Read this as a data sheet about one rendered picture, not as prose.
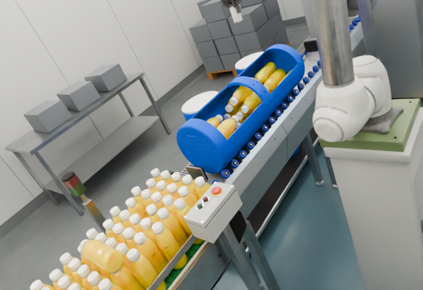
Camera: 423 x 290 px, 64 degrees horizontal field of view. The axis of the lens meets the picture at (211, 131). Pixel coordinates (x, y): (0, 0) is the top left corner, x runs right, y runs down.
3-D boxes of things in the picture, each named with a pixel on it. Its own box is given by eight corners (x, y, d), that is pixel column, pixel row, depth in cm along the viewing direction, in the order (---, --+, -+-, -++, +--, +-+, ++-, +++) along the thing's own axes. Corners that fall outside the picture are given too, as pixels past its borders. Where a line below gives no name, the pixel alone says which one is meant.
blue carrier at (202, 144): (310, 85, 208) (299, 41, 195) (231, 178, 158) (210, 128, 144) (270, 85, 227) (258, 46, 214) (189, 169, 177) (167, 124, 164)
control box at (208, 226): (243, 204, 132) (234, 184, 127) (213, 243, 120) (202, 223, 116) (223, 199, 139) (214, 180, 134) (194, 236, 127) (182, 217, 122)
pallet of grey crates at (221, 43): (292, 50, 549) (270, -25, 496) (269, 74, 501) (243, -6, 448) (233, 59, 629) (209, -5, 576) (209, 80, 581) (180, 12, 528)
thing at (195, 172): (213, 185, 162) (203, 165, 156) (209, 189, 160) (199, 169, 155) (198, 182, 168) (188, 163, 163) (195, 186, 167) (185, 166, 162)
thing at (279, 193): (330, 139, 315) (326, 125, 308) (249, 272, 225) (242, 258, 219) (280, 136, 349) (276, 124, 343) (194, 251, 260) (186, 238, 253)
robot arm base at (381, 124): (408, 104, 139) (406, 92, 136) (388, 134, 127) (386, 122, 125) (363, 103, 152) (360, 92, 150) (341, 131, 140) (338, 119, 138)
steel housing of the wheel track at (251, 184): (377, 48, 291) (370, 9, 276) (244, 241, 166) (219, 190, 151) (344, 52, 311) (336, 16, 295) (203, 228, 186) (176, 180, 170)
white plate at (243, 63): (258, 50, 275) (259, 51, 275) (229, 65, 270) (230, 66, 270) (276, 53, 250) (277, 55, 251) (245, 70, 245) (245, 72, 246)
